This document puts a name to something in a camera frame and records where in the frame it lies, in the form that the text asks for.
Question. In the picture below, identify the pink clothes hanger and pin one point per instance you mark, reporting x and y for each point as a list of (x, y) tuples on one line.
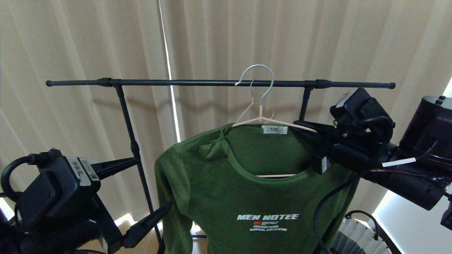
[(252, 98), (260, 113)]

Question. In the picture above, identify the green printed shirt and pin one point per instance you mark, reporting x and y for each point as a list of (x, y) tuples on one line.
[(247, 190)]

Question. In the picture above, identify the white laundry basket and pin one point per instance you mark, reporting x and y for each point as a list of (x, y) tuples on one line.
[(356, 236)]

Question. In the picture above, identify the beige curtain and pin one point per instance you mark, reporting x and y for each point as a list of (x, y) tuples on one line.
[(88, 42)]

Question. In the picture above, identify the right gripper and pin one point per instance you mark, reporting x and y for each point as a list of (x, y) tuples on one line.
[(353, 155)]

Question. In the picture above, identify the black clothes rack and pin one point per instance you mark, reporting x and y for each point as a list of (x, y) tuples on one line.
[(176, 83)]

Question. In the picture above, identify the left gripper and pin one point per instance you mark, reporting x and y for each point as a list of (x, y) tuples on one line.
[(70, 240)]

